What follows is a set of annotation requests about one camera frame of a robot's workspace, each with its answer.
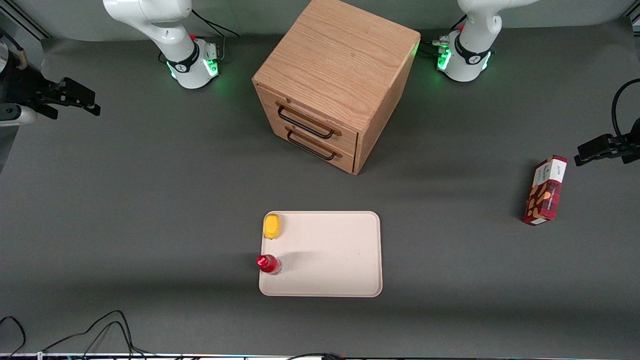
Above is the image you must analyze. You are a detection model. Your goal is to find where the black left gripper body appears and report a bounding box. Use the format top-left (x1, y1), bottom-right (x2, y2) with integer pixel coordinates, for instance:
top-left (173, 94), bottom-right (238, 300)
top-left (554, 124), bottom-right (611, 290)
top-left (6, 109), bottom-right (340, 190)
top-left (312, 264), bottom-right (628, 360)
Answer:
top-left (619, 117), bottom-right (640, 165)

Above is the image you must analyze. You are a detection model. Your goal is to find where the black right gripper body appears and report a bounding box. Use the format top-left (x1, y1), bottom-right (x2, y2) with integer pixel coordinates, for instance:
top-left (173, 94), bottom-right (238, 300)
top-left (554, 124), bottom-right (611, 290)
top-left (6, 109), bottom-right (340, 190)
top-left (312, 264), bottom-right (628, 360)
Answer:
top-left (0, 37), bottom-right (62, 112)

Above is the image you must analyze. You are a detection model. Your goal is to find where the black wire drawer handle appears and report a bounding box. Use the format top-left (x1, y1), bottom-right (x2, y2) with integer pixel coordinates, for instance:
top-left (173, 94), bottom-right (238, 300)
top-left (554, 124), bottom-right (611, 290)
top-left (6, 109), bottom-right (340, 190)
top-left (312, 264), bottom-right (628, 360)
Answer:
top-left (286, 129), bottom-right (338, 162)
top-left (277, 104), bottom-right (336, 140)

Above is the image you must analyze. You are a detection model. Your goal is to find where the wooden drawer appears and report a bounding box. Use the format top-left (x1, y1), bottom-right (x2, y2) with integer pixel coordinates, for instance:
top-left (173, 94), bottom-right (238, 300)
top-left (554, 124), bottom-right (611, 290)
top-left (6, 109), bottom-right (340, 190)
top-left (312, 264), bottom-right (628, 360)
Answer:
top-left (255, 81), bottom-right (360, 157)
top-left (266, 111), bottom-right (357, 175)

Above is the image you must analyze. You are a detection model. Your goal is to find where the wooden drawer cabinet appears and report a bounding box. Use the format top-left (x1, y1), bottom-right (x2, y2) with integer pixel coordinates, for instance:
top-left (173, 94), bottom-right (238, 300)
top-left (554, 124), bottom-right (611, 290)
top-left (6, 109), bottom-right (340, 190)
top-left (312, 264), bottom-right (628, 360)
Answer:
top-left (252, 0), bottom-right (421, 176)

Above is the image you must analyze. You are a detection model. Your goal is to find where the red snack box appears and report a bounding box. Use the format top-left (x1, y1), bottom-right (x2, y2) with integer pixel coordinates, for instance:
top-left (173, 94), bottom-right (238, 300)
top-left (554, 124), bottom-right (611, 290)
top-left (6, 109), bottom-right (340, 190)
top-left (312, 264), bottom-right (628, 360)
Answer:
top-left (522, 155), bottom-right (568, 226)

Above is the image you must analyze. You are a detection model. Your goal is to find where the yellow plastic lemon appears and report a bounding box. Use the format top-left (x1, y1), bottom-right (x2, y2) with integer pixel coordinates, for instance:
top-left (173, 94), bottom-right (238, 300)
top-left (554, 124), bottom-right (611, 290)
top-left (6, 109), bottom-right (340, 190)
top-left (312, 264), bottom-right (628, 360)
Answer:
top-left (263, 213), bottom-right (282, 240)

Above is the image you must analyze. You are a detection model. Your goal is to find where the red capped small bottle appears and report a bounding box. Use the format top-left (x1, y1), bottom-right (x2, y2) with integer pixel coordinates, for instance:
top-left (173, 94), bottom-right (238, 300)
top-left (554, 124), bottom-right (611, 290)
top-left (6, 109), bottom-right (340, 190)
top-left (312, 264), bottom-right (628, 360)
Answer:
top-left (256, 254), bottom-right (282, 275)

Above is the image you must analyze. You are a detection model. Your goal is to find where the beige plastic tray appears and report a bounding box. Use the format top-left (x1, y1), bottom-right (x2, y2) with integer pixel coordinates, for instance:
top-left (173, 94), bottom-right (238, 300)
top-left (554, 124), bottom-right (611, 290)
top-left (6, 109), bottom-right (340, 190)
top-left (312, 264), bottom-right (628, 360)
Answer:
top-left (258, 211), bottom-right (383, 298)

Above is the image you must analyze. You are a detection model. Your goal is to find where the black looped gripper cable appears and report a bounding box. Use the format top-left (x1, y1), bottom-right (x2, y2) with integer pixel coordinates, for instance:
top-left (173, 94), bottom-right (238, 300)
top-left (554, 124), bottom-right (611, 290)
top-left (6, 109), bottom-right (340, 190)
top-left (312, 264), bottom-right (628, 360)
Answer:
top-left (611, 78), bottom-right (640, 142)

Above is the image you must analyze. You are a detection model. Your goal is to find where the aluminium frame rail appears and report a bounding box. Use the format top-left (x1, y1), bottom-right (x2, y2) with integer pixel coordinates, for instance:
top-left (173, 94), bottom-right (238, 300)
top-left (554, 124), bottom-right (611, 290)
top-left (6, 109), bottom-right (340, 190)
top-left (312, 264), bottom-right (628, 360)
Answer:
top-left (0, 0), bottom-right (52, 42)

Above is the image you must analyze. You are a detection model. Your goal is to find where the black arm base cable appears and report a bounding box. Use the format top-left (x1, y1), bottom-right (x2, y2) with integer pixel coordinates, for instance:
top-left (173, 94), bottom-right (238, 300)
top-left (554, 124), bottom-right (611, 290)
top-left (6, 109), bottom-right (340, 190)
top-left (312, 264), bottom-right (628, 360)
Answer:
top-left (419, 14), bottom-right (469, 57)
top-left (190, 8), bottom-right (240, 62)

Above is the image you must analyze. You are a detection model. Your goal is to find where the black floor cable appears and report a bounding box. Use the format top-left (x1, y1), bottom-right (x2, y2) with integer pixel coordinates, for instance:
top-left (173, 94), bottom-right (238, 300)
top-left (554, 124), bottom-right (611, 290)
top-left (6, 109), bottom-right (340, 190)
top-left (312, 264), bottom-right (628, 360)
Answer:
top-left (286, 352), bottom-right (347, 360)
top-left (0, 315), bottom-right (27, 360)
top-left (41, 310), bottom-right (156, 360)

